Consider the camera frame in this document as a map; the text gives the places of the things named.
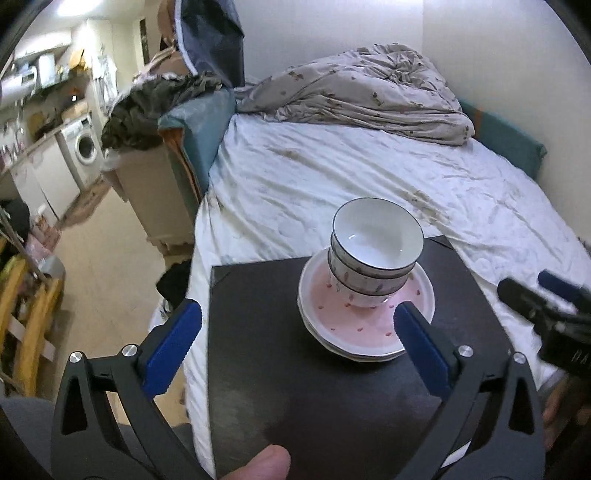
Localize black round tray table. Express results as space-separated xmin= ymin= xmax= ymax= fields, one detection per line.
xmin=207 ymin=234 xmax=513 ymax=480

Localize pink strawberry plate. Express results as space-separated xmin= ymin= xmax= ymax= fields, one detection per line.
xmin=302 ymin=318 xmax=409 ymax=364
xmin=298 ymin=251 xmax=436 ymax=358
xmin=299 ymin=305 xmax=409 ymax=361

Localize crumpled grey printed duvet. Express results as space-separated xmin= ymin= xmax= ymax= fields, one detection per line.
xmin=235 ymin=44 xmax=476 ymax=146

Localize black garment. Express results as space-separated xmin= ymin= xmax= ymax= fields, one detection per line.
xmin=0 ymin=198 xmax=31 ymax=241

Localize white bowl with dark rim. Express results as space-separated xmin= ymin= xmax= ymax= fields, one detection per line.
xmin=330 ymin=197 xmax=424 ymax=273
xmin=329 ymin=268 xmax=409 ymax=309
xmin=327 ymin=247 xmax=419 ymax=296

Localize person's left hand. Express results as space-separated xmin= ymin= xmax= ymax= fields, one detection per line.
xmin=221 ymin=445 xmax=291 ymax=480

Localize beige wooden cabinet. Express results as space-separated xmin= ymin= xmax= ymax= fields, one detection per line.
xmin=102 ymin=145 xmax=197 ymax=247

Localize pink bag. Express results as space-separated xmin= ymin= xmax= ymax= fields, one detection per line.
xmin=25 ymin=228 xmax=61 ymax=261

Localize white washing machine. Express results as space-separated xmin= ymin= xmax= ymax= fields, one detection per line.
xmin=60 ymin=115 xmax=105 ymax=178

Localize black bag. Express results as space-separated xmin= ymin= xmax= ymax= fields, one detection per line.
xmin=157 ymin=261 xmax=192 ymax=308

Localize white hanging shirt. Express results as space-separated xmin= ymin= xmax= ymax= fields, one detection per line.
xmin=90 ymin=55 xmax=118 ymax=107

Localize yellow wooden rack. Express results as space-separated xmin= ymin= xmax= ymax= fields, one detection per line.
xmin=0 ymin=256 xmax=63 ymax=398

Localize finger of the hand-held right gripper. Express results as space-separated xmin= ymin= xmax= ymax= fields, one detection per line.
xmin=538 ymin=270 xmax=591 ymax=308
xmin=497 ymin=277 xmax=550 ymax=326

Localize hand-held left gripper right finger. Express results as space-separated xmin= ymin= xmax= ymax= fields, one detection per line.
xmin=392 ymin=301 xmax=546 ymax=480

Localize teal padded bed panel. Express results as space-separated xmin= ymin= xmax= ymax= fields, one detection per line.
xmin=458 ymin=98 xmax=548 ymax=181
xmin=157 ymin=88 xmax=236 ymax=204

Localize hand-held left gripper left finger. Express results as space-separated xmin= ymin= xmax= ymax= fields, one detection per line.
xmin=51 ymin=299 xmax=204 ymax=480

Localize white kitchen counter cabinets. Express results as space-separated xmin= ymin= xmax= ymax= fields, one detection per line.
xmin=9 ymin=134 xmax=81 ymax=220

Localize white bed sheet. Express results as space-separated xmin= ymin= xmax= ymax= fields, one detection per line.
xmin=148 ymin=113 xmax=591 ymax=480

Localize person's right hand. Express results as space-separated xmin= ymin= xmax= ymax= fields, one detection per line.
xmin=542 ymin=369 xmax=591 ymax=450

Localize camouflage clothing pile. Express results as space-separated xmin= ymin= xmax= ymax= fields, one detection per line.
xmin=100 ymin=71 xmax=227 ymax=151

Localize dark blue hanging cloth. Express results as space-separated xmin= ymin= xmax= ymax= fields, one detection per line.
xmin=173 ymin=0 xmax=245 ymax=88

